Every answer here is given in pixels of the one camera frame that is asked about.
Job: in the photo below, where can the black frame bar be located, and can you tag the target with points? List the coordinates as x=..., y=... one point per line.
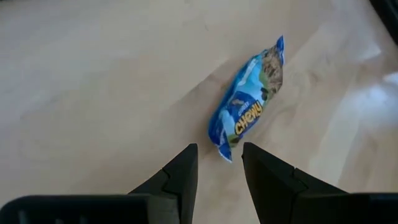
x=388, y=15

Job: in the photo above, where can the blue Chewy granola bar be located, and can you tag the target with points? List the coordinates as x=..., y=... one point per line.
x=248, y=99

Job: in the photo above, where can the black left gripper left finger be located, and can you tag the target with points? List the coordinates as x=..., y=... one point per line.
x=180, y=189

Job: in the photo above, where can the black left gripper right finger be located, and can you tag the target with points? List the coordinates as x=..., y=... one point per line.
x=276, y=193

